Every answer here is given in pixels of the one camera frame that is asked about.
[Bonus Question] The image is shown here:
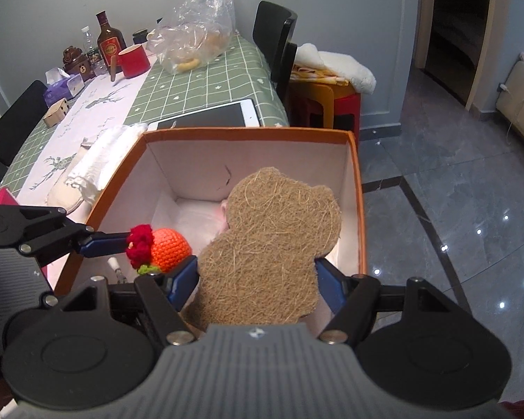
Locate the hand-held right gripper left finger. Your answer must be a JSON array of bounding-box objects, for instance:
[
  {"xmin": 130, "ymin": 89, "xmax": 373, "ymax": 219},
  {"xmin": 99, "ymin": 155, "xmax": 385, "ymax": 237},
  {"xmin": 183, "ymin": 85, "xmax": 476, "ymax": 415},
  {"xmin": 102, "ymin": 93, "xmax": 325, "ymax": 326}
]
[{"xmin": 61, "ymin": 257, "xmax": 200, "ymax": 346}]

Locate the cream bath mitt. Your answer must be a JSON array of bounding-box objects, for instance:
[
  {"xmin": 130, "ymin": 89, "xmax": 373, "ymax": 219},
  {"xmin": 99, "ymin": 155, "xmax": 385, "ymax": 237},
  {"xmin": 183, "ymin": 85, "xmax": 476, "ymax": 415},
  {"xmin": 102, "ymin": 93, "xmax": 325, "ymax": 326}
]
[{"xmin": 48, "ymin": 137, "xmax": 97, "ymax": 216}]

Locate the white fluffy cushion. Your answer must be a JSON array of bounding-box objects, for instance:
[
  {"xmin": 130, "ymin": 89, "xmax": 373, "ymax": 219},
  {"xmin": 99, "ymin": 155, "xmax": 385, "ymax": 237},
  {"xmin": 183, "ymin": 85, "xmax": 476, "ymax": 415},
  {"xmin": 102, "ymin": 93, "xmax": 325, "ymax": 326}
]
[{"xmin": 293, "ymin": 43, "xmax": 376, "ymax": 96}]

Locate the pink cloth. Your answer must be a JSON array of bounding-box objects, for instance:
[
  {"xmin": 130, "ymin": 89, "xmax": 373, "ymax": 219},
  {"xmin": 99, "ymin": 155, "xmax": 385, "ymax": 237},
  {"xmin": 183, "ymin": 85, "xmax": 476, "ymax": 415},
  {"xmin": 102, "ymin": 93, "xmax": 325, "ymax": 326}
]
[{"xmin": 214, "ymin": 198, "xmax": 232, "ymax": 232}]

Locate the clear plastic bag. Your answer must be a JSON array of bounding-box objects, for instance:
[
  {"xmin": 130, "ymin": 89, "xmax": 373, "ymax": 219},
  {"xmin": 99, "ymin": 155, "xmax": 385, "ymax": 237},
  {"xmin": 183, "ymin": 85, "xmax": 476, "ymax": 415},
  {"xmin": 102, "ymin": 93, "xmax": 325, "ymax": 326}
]
[{"xmin": 146, "ymin": 0, "xmax": 236, "ymax": 75}]

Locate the red mug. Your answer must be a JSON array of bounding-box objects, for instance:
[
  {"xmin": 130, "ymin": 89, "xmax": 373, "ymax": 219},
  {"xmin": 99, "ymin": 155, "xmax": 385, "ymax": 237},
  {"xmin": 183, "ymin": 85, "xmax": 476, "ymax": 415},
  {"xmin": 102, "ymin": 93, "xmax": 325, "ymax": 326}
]
[{"xmin": 110, "ymin": 45, "xmax": 151, "ymax": 81}]

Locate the red plastic stool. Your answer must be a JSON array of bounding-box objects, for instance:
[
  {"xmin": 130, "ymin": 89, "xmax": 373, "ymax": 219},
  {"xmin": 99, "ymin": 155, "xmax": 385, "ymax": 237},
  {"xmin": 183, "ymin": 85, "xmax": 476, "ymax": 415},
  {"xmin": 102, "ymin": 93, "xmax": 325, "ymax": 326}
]
[{"xmin": 288, "ymin": 89, "xmax": 361, "ymax": 140}]

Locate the brown bear figurine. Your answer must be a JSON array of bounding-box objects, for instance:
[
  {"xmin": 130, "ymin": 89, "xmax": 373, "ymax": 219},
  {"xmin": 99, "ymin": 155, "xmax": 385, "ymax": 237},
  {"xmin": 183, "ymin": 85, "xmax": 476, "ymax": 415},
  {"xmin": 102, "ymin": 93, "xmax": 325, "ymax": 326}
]
[{"xmin": 62, "ymin": 46, "xmax": 94, "ymax": 81}]

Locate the white tablet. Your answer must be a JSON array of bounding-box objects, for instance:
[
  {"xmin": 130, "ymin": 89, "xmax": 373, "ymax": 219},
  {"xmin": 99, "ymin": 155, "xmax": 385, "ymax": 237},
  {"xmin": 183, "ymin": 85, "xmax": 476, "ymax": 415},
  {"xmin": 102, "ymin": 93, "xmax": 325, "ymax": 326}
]
[{"xmin": 147, "ymin": 99, "xmax": 260, "ymax": 132}]

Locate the black chair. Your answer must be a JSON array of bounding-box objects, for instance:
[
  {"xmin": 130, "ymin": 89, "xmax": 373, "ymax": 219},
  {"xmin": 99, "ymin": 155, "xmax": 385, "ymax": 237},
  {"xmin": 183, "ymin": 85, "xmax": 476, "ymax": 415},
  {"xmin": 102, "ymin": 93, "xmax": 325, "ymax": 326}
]
[
  {"xmin": 252, "ymin": 1, "xmax": 298, "ymax": 101},
  {"xmin": 0, "ymin": 80, "xmax": 48, "ymax": 167}
]

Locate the yellow plastic stool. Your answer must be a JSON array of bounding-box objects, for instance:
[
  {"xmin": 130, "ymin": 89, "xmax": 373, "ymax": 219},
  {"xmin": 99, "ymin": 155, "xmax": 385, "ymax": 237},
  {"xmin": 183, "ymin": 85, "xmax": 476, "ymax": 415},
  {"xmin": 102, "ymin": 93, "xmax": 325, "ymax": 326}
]
[{"xmin": 308, "ymin": 83, "xmax": 337, "ymax": 129}]

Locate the white cloth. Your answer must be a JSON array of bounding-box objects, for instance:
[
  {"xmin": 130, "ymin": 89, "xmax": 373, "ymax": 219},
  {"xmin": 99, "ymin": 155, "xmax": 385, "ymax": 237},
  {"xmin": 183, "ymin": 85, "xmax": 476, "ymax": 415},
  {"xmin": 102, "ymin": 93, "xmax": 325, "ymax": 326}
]
[{"xmin": 67, "ymin": 124, "xmax": 148, "ymax": 204}]

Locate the orange cardboard box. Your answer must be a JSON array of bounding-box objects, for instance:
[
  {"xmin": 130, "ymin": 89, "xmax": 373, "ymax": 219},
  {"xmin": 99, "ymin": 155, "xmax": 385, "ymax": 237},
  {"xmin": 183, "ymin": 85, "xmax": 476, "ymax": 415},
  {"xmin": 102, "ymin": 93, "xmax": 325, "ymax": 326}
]
[{"xmin": 54, "ymin": 126, "xmax": 367, "ymax": 341}]

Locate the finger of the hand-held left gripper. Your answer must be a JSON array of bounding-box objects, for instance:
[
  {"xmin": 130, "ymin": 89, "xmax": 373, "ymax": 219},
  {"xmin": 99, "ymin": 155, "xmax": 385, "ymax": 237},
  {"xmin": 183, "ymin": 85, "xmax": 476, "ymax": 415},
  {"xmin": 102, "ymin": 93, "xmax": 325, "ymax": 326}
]
[{"xmin": 9, "ymin": 207, "xmax": 134, "ymax": 267}]

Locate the purple tissue box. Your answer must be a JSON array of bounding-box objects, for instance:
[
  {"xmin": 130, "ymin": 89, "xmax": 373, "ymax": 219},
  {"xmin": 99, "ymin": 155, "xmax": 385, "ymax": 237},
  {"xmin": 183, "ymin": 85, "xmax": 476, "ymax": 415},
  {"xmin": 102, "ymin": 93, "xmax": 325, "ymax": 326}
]
[{"xmin": 43, "ymin": 67, "xmax": 88, "ymax": 108}]

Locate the brown liquor bottle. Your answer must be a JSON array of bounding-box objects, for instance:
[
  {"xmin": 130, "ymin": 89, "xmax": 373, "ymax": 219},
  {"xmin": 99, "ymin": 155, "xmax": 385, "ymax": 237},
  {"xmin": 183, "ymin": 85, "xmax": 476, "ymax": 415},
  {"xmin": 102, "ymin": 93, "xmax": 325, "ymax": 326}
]
[{"xmin": 96, "ymin": 11, "xmax": 127, "ymax": 66}]

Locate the clear plastic water bottle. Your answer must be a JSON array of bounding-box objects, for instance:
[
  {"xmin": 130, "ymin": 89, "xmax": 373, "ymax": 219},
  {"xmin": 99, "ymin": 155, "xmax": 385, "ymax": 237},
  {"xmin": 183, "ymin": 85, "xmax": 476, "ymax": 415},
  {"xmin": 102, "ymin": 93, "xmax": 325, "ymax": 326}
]
[{"xmin": 79, "ymin": 26, "xmax": 108, "ymax": 75}]

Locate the brown bear-shaped fibre sponge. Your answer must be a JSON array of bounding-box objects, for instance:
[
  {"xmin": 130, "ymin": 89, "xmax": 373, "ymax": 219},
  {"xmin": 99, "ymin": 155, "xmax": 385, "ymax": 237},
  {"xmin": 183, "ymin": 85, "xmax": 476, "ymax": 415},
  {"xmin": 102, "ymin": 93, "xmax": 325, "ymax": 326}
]
[{"xmin": 181, "ymin": 167, "xmax": 342, "ymax": 332}]

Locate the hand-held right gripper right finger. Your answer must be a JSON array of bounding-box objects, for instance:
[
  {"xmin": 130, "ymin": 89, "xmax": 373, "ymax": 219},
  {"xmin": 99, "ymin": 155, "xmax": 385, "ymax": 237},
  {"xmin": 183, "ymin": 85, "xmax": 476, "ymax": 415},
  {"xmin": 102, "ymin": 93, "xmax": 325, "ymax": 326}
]
[{"xmin": 315, "ymin": 258, "xmax": 452, "ymax": 345}]

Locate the orange crochet toy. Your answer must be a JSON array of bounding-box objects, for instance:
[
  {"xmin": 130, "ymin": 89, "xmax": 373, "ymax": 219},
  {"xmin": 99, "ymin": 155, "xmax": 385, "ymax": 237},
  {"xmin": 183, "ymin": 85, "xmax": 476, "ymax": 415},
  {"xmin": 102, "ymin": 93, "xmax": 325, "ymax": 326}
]
[{"xmin": 126, "ymin": 224, "xmax": 193, "ymax": 275}]

